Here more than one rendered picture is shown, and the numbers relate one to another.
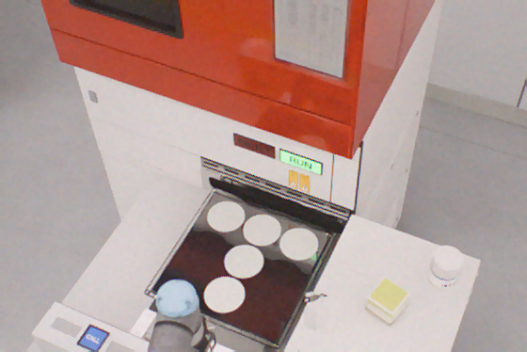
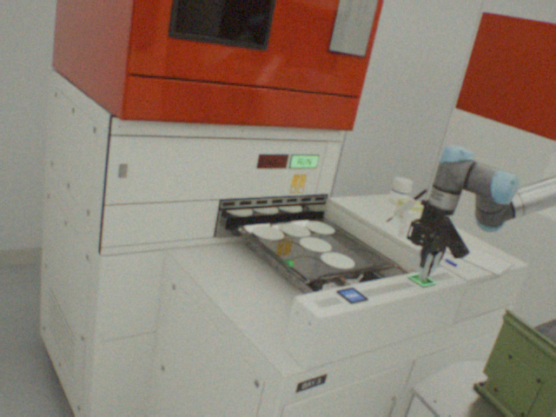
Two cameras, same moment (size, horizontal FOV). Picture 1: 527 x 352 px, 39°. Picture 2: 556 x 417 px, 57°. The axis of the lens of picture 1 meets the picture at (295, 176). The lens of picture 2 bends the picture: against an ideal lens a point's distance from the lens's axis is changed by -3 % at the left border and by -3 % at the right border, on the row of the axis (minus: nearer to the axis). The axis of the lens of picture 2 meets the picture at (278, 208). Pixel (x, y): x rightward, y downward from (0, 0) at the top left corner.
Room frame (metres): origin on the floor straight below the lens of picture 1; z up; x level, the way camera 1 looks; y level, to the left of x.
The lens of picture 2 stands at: (0.48, 1.55, 1.54)
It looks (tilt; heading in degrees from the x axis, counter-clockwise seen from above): 20 degrees down; 297
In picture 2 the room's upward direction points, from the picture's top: 12 degrees clockwise
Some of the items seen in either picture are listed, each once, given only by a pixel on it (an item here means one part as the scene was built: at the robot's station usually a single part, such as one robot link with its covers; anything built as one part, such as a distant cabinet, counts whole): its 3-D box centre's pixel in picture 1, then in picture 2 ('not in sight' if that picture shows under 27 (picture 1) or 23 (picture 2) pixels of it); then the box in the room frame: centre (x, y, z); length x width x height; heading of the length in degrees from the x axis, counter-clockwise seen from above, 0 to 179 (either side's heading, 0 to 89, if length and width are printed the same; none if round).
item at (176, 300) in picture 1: (178, 310); (453, 169); (0.70, 0.22, 1.27); 0.09 x 0.08 x 0.11; 172
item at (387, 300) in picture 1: (387, 301); (409, 210); (0.87, -0.22, 1.00); 0.07 x 0.07 x 0.07; 51
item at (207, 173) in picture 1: (273, 201); (274, 219); (1.24, 0.06, 0.89); 0.44 x 0.02 x 0.10; 66
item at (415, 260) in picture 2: not in sight; (418, 263); (0.71, 0.23, 1.01); 0.06 x 0.03 x 0.09; 156
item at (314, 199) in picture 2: (273, 185); (276, 201); (1.25, 0.06, 0.96); 0.44 x 0.01 x 0.02; 66
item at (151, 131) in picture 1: (215, 148); (233, 184); (1.33, 0.22, 1.02); 0.82 x 0.03 x 0.40; 66
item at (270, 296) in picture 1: (244, 261); (314, 245); (1.04, 0.13, 0.90); 0.34 x 0.34 x 0.01; 66
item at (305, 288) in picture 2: not in sight; (293, 276); (1.04, 0.27, 0.84); 0.50 x 0.02 x 0.03; 156
